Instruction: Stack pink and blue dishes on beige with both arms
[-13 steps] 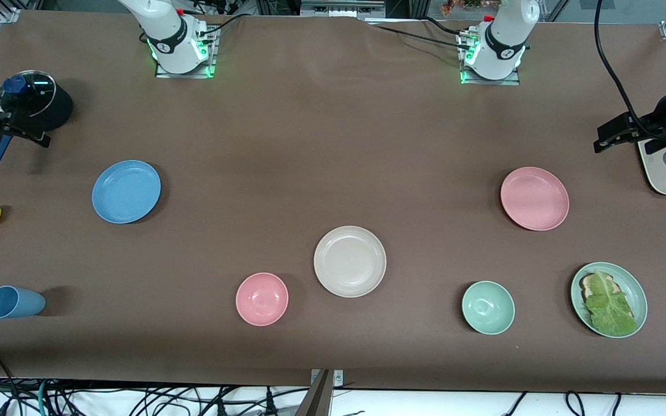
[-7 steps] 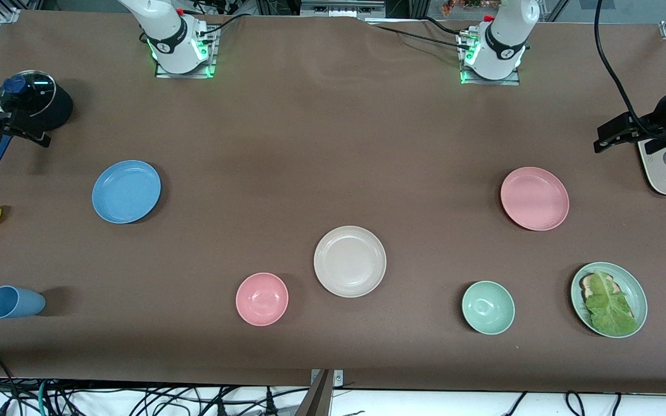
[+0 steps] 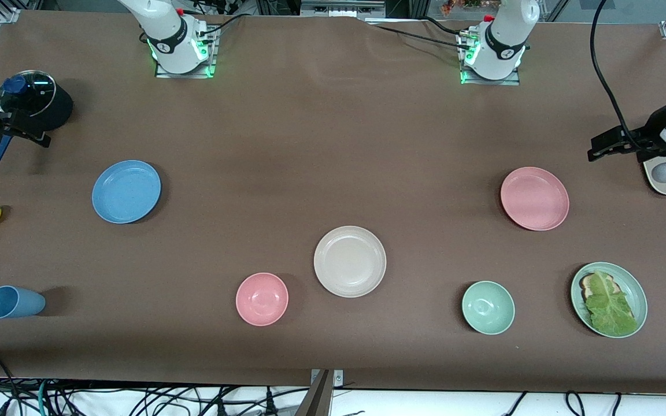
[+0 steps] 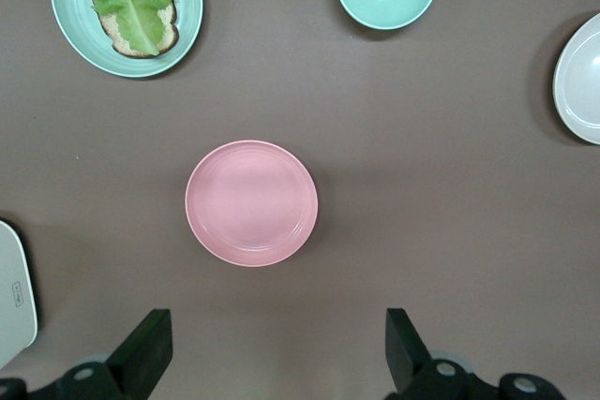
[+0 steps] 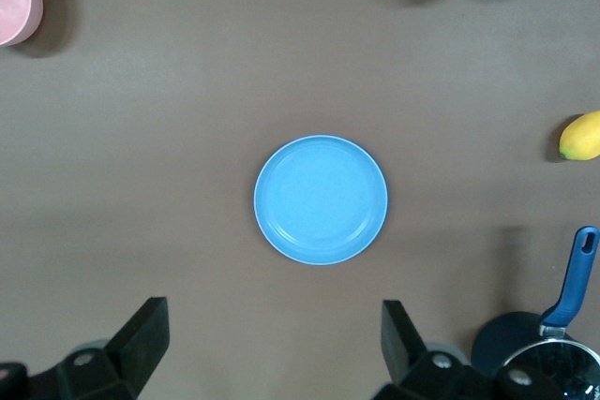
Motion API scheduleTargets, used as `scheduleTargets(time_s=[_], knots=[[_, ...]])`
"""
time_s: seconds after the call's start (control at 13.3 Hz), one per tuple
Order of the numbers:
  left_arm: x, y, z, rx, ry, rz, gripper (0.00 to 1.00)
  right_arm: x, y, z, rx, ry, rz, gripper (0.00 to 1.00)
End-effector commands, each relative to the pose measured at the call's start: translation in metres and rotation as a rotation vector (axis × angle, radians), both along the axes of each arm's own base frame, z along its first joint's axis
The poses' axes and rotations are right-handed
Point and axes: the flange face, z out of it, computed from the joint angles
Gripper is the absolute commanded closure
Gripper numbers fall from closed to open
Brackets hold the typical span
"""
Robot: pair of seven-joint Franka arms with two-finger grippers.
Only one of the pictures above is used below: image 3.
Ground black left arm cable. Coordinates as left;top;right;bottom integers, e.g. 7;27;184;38
590;0;652;148

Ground grey background device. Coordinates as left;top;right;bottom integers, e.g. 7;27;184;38
300;0;387;18

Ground small deep green bowl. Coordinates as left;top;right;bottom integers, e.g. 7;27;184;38
461;280;516;336

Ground silver table edge bracket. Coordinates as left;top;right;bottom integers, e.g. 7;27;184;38
310;370;344;387

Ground small deep pink bowl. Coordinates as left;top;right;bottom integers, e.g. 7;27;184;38
235;272;289;327

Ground toasted bread slice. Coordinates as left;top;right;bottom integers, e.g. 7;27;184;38
579;273;620;301

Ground glass lid with blue knob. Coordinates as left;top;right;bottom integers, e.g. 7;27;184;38
0;69;57;117

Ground pink shallow bowl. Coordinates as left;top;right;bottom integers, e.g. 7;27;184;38
500;166;570;232

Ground black left base cable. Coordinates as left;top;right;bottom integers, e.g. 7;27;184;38
420;16;473;39
368;23;472;51

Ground black right base cable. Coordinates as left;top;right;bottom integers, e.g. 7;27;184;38
197;13;261;38

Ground green plate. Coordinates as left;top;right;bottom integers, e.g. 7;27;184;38
570;262;649;339

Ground black base cable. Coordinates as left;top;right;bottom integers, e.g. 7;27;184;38
420;16;473;39
368;23;472;51
197;13;261;38

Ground beige shallow bowl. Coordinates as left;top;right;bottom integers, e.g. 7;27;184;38
313;225;387;299

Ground dark beam under table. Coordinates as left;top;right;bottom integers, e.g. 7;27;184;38
294;370;334;416

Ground colourful background food items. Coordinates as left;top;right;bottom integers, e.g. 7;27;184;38
440;0;501;16

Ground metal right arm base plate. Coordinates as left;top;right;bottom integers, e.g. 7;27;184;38
155;26;218;79

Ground black pot with blue handle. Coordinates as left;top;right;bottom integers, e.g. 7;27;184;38
0;69;73;172

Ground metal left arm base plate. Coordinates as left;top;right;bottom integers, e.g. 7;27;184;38
457;29;521;86

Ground green lettuce leaf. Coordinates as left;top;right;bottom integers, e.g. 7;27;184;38
584;269;639;337

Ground blue shallow bowl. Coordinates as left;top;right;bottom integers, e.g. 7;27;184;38
91;159;162;224

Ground blue plastic cup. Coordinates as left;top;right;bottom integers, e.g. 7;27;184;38
0;285;46;320

